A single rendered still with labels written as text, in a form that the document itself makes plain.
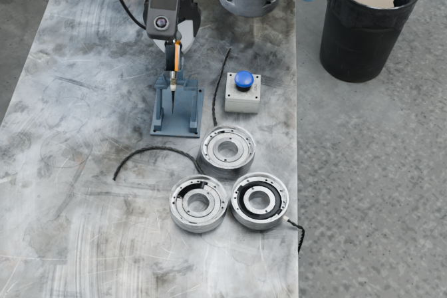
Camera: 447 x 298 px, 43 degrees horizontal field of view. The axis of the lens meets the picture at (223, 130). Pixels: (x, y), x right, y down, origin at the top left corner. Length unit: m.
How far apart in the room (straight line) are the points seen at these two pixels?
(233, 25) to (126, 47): 0.26
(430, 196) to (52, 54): 1.40
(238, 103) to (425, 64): 1.50
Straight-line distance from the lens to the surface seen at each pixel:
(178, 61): 1.00
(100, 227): 1.05
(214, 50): 1.30
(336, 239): 1.96
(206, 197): 1.03
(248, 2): 1.36
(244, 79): 1.14
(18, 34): 2.60
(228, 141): 1.10
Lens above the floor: 1.72
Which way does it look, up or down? 53 degrees down
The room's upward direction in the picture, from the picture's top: 3 degrees clockwise
